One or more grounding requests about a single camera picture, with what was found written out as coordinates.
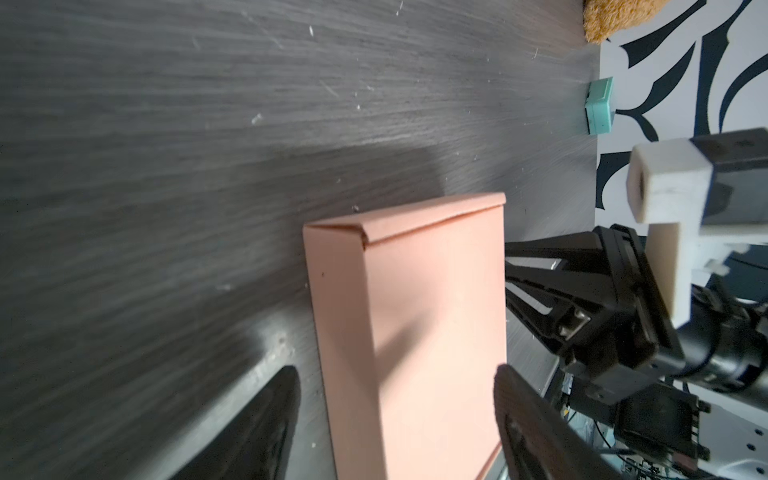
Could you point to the peach paper box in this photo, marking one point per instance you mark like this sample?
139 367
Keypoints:
409 310

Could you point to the small green alarm clock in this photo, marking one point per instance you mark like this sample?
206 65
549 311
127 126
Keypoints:
598 107

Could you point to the brown teddy bear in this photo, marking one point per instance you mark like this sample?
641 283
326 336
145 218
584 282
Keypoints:
603 18

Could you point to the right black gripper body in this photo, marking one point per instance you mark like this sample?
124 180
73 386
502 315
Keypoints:
616 335

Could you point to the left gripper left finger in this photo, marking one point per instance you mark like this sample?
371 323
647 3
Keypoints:
256 444

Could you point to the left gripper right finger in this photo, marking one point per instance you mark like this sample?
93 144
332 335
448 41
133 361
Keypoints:
536 442

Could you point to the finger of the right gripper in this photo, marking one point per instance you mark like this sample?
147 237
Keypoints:
563 308
576 251

